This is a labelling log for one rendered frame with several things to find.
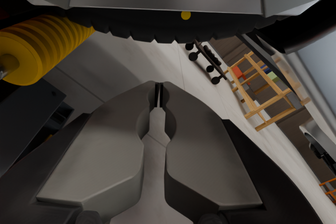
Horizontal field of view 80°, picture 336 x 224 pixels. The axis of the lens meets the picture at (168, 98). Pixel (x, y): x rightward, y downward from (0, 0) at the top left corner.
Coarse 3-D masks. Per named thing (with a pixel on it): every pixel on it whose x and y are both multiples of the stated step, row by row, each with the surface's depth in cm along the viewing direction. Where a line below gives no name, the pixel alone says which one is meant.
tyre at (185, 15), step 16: (320, 0) 25; (64, 16) 27; (80, 16) 25; (96, 16) 25; (112, 16) 25; (128, 16) 25; (144, 16) 25; (160, 16) 25; (176, 16) 25; (192, 16) 25; (208, 16) 25; (224, 16) 25; (240, 16) 25; (256, 16) 25; (272, 16) 25; (288, 16) 26; (112, 32) 27; (128, 32) 26; (144, 32) 26; (160, 32) 26; (176, 32) 26; (192, 32) 26; (208, 32) 26; (224, 32) 26; (240, 32) 27
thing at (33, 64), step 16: (48, 16) 26; (0, 32) 19; (16, 32) 20; (32, 32) 21; (48, 32) 23; (64, 32) 26; (80, 32) 30; (0, 48) 20; (16, 48) 20; (32, 48) 20; (48, 48) 22; (64, 48) 25; (0, 64) 18; (16, 64) 20; (32, 64) 20; (48, 64) 22; (16, 80) 21; (32, 80) 22
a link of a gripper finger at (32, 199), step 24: (72, 120) 8; (48, 144) 7; (24, 168) 6; (48, 168) 6; (0, 192) 6; (24, 192) 6; (0, 216) 5; (24, 216) 5; (48, 216) 5; (72, 216) 5
